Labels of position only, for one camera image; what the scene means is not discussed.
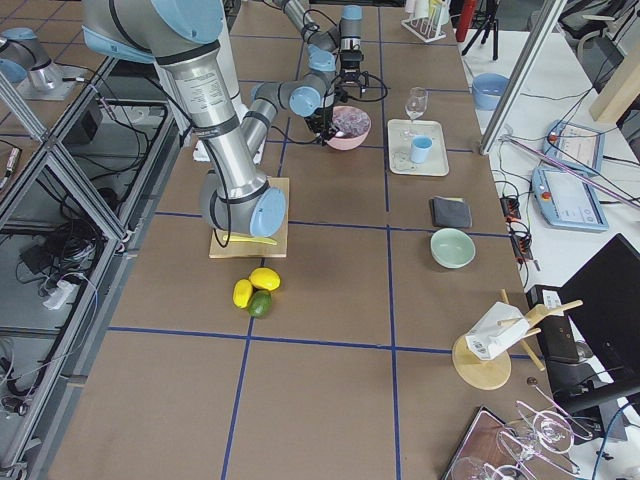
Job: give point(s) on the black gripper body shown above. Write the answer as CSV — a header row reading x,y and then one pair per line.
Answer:
x,y
320,121
350,58

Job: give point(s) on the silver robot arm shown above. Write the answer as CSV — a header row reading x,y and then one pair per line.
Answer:
x,y
343,40
185,39

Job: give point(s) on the pink bowl of ice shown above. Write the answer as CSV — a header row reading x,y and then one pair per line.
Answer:
x,y
353,125

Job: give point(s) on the blue plastic cup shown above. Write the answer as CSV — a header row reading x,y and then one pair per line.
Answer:
x,y
420,148

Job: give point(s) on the wooden cup stand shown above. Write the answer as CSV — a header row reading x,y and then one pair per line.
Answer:
x,y
493,374

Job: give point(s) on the clear wine glass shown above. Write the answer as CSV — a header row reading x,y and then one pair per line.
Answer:
x,y
415,107

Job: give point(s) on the cream bear tray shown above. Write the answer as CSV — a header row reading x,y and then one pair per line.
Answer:
x,y
399,149

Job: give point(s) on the blue tub bowl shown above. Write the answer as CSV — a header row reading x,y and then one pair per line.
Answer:
x,y
487,90

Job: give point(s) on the yellow plastic knife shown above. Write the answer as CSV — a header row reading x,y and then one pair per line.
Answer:
x,y
250,239

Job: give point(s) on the wooden cutting board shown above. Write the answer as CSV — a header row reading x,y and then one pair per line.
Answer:
x,y
242,250

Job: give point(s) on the grey folded cloth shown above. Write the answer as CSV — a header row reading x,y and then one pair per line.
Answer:
x,y
450,212

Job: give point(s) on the yellow lemon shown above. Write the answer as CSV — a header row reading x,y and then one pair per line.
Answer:
x,y
242,293
265,278

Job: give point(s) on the green bowl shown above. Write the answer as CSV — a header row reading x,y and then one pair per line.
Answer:
x,y
452,248

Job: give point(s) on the green lime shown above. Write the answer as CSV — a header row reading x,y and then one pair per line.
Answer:
x,y
260,303

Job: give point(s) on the blue teach pendant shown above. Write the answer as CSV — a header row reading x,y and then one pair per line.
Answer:
x,y
576,146
566,202

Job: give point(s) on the white carton box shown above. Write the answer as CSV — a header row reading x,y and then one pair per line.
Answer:
x,y
498,329

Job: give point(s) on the black monitor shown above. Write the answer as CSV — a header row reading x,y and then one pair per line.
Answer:
x,y
608,320

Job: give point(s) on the upturned wine glasses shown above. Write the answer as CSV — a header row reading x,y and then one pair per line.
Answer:
x,y
534,445

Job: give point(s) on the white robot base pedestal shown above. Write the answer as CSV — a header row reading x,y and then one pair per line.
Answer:
x,y
227,67

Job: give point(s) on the black camera tripod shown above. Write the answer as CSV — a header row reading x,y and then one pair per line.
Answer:
x,y
488,23

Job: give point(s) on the aluminium frame post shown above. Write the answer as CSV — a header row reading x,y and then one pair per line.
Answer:
x,y
547,19

